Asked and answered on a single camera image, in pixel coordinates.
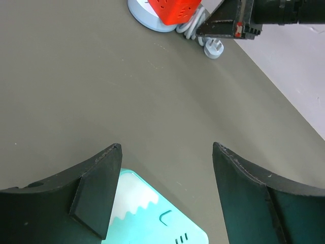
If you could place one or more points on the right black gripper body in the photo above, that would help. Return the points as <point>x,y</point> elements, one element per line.
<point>258,13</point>

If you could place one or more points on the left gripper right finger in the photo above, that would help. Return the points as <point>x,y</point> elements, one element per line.
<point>260,206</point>

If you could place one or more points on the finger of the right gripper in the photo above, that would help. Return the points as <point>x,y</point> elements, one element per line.
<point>221,23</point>

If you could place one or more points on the red cube adapter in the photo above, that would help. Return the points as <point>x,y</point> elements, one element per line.
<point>173,12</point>

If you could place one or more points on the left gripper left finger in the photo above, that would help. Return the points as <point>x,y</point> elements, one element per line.
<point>73,206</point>

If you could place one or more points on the teal triangular power strip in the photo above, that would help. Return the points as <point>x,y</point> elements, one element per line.
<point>140,215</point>

